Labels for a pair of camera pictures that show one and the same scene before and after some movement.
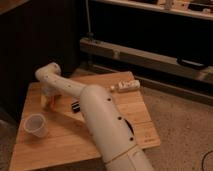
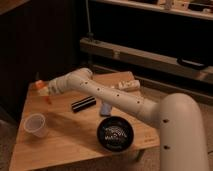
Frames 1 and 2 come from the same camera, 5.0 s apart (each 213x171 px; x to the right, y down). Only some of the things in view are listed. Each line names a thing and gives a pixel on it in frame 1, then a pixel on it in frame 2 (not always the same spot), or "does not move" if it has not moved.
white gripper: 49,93 -> 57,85
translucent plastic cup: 36,124 does not move
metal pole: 90,33 does not move
